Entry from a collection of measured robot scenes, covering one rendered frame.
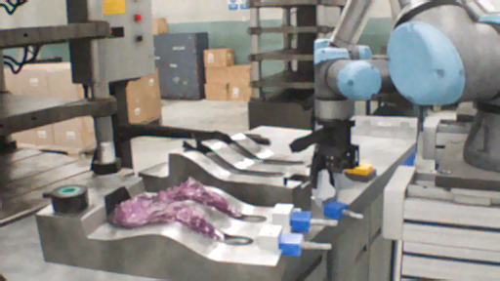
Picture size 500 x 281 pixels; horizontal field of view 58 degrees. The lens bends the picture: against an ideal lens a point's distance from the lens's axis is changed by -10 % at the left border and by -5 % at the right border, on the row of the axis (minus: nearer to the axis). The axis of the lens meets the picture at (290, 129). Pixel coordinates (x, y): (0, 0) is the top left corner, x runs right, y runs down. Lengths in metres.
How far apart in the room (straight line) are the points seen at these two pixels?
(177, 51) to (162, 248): 7.33
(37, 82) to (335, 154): 4.37
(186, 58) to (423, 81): 7.52
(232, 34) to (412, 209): 7.55
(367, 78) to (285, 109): 4.24
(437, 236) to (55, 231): 0.73
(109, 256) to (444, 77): 0.69
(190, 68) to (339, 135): 7.07
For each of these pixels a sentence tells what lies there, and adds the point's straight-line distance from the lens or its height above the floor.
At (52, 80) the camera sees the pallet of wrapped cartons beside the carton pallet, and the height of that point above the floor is 0.81.
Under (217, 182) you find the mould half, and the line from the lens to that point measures 1.23.
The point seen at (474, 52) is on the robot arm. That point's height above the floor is 1.22.
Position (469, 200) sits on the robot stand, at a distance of 0.80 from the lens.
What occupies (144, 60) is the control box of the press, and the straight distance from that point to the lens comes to 1.93.
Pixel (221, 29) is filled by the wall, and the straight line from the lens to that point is 8.34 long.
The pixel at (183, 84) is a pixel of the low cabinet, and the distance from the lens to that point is 8.18.
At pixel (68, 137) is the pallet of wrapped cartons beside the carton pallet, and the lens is 5.04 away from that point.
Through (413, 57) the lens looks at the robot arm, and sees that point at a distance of 0.67.
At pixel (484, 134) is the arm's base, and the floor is 1.09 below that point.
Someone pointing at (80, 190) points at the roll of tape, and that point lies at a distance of 1.04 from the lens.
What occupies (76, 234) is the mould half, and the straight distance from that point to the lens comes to 1.01.
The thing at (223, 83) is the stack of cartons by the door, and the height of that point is 0.29.
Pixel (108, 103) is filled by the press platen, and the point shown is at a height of 1.03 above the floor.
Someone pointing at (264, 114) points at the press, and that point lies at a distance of 5.26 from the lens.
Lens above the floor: 1.26
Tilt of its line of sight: 13 degrees down
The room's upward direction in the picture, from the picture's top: 1 degrees counter-clockwise
